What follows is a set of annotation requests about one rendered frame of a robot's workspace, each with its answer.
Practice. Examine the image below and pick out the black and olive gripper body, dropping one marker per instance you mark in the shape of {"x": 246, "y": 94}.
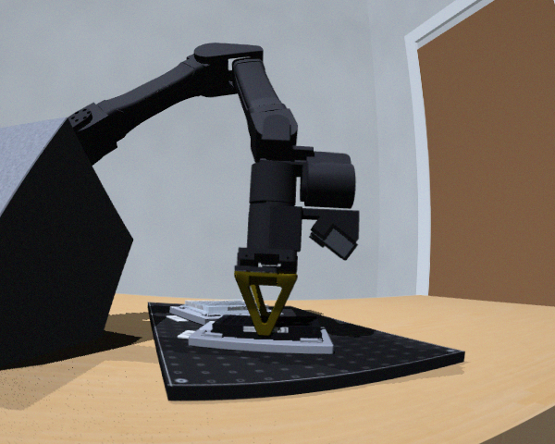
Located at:
{"x": 258, "y": 242}

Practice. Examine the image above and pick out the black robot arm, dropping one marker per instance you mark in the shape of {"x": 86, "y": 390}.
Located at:
{"x": 331, "y": 184}

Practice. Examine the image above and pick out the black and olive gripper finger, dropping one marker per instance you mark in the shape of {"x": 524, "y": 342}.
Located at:
{"x": 285, "y": 281}
{"x": 259, "y": 298}

